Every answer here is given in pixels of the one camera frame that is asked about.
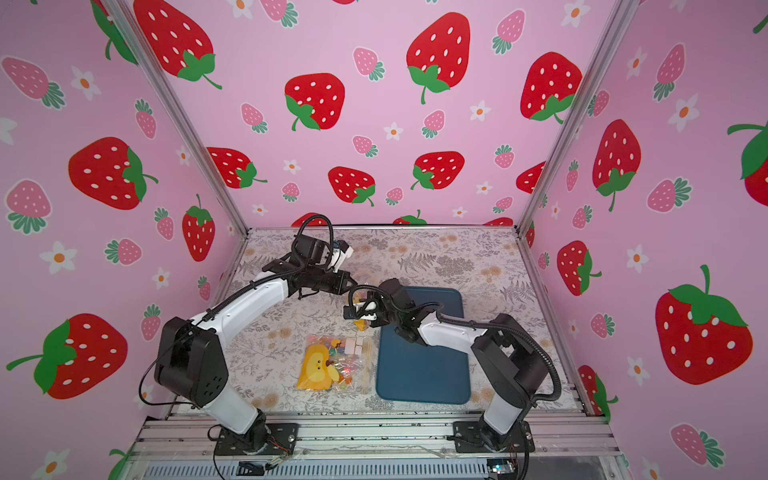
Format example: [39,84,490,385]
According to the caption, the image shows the ziploc bag with yellow duck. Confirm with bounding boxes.
[296,335,375,394]

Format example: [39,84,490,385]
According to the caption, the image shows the clear ziploc candy bag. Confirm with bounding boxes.
[351,289,381,332]

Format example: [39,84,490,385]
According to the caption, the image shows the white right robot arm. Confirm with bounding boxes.
[344,278,562,452]

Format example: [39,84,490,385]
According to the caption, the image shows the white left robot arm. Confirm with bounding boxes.
[154,234,355,453]

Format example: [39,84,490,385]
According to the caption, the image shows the teal plastic tray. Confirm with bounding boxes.
[376,325,471,405]

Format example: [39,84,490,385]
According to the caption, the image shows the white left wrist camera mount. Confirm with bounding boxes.
[326,240,354,273]

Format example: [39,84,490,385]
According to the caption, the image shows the black corrugated left cable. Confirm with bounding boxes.
[290,213,335,253]

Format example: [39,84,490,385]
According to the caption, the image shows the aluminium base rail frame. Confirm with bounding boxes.
[112,410,632,479]

